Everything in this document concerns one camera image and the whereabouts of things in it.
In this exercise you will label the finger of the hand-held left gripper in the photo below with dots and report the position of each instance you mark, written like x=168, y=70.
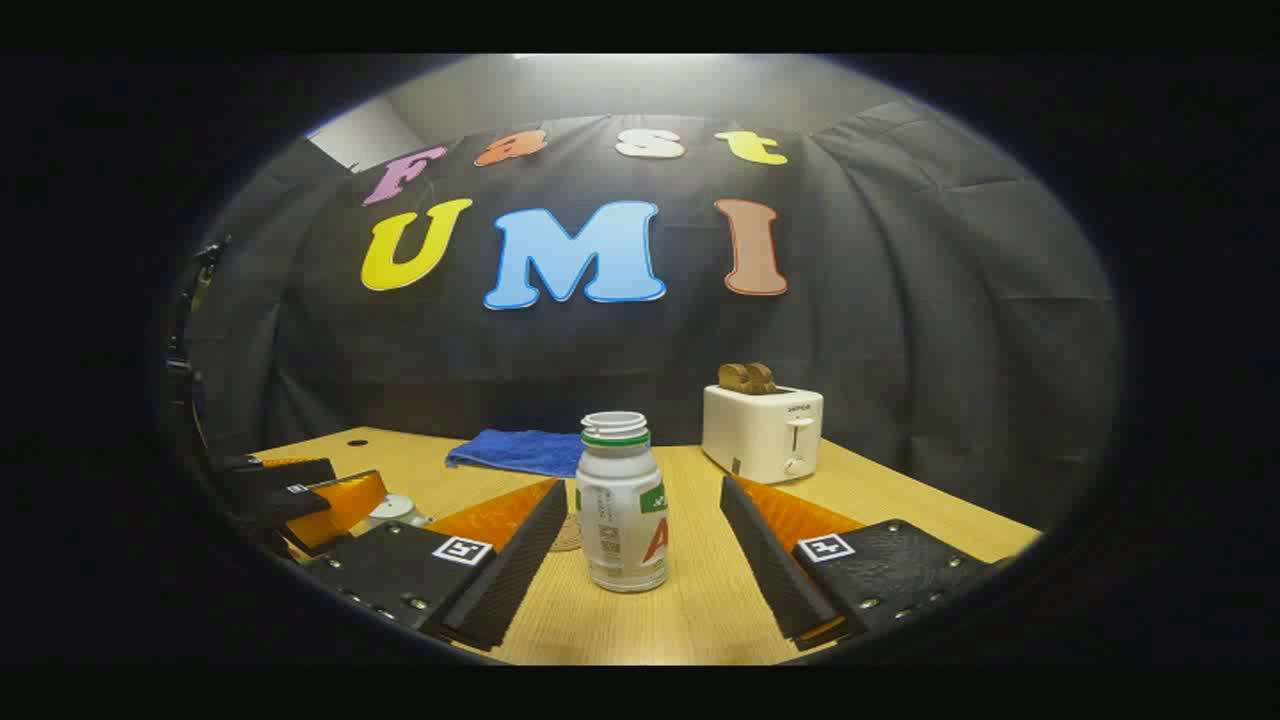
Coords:
x=280, y=474
x=335, y=510

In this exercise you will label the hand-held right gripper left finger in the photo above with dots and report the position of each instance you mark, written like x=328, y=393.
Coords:
x=510, y=580

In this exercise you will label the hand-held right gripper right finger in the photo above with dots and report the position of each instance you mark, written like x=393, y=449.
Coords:
x=770, y=570

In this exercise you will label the white ceramic teacup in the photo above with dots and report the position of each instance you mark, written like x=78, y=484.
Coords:
x=400, y=520

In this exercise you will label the round wooden coaster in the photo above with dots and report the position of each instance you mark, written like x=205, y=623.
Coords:
x=566, y=535

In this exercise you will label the white water bottle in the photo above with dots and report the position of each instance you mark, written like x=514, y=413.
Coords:
x=620, y=520

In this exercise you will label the blue folded towel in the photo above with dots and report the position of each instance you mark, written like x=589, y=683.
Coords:
x=520, y=450

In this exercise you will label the white toaster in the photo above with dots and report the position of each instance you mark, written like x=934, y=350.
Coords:
x=760, y=435

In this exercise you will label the brown bread slice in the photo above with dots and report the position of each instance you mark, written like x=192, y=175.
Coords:
x=747, y=377

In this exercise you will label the black backdrop cloth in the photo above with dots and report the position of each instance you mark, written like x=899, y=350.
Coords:
x=600, y=350

